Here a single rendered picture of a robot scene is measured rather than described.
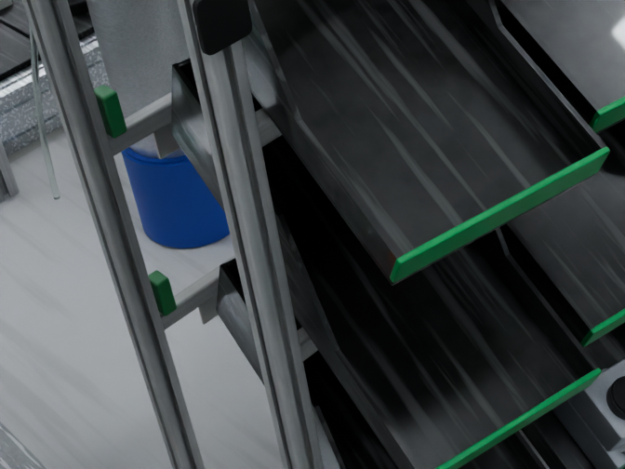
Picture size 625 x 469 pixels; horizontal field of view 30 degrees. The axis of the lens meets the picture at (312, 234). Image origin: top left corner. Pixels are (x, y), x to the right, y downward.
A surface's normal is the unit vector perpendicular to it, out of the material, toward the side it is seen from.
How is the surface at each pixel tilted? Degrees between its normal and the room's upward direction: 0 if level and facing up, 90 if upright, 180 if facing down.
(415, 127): 25
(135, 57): 90
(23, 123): 90
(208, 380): 0
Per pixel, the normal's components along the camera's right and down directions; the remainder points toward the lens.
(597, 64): 0.11, -0.49
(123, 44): -0.28, 0.64
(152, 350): 0.67, 0.40
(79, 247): -0.13, -0.76
